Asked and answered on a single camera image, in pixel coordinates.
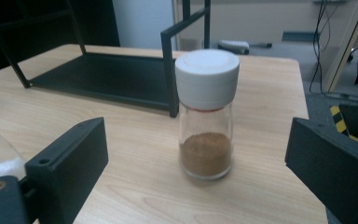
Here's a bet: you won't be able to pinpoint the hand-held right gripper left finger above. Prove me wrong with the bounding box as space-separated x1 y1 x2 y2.
24 116 110 224

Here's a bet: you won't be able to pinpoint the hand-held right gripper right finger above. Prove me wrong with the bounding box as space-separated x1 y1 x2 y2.
283 116 358 224

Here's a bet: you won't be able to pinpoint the black metal rack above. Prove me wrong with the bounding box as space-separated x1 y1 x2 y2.
0 0 213 119

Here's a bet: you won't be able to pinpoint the brown spice jar white lid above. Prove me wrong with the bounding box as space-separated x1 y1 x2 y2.
174 49 241 181

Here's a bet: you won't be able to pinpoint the black and yellow stand base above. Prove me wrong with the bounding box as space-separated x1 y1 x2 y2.
329 98 358 146

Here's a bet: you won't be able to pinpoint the dark grey flat bar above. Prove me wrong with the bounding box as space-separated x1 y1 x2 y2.
282 30 320 43

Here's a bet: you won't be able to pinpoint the white and black device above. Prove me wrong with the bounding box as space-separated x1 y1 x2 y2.
217 39 273 56

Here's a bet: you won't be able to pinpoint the black outlet cables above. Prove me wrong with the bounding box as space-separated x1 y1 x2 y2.
308 0 333 94

